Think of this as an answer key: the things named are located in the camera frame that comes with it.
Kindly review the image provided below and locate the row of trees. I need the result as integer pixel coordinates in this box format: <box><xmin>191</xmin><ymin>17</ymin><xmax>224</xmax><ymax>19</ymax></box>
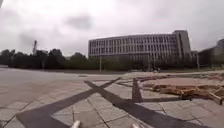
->
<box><xmin>0</xmin><ymin>48</ymin><xmax>201</xmax><ymax>72</ymax></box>

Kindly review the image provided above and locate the grey tiled plaza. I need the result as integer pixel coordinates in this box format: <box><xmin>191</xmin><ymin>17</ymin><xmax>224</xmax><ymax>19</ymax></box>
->
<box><xmin>0</xmin><ymin>68</ymin><xmax>224</xmax><ymax>128</ymax></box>

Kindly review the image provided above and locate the pole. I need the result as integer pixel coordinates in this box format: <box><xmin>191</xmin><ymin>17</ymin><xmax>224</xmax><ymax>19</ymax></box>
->
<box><xmin>98</xmin><ymin>55</ymin><xmax>103</xmax><ymax>73</ymax></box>

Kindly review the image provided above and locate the large grey curved building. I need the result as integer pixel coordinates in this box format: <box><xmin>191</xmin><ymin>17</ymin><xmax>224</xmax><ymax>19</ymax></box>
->
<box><xmin>88</xmin><ymin>29</ymin><xmax>193</xmax><ymax>69</ymax></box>

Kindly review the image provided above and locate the pile of wooden planks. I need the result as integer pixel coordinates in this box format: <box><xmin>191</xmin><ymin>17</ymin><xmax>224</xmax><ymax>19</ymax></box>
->
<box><xmin>138</xmin><ymin>73</ymin><xmax>224</xmax><ymax>106</ymax></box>

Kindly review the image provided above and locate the lattice tower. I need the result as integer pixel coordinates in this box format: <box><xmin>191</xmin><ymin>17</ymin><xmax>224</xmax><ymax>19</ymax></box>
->
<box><xmin>31</xmin><ymin>39</ymin><xmax>38</xmax><ymax>56</ymax></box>

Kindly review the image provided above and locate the low dark building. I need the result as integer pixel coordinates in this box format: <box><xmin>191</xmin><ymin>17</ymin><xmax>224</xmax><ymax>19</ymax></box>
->
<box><xmin>196</xmin><ymin>38</ymin><xmax>224</xmax><ymax>68</ymax></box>

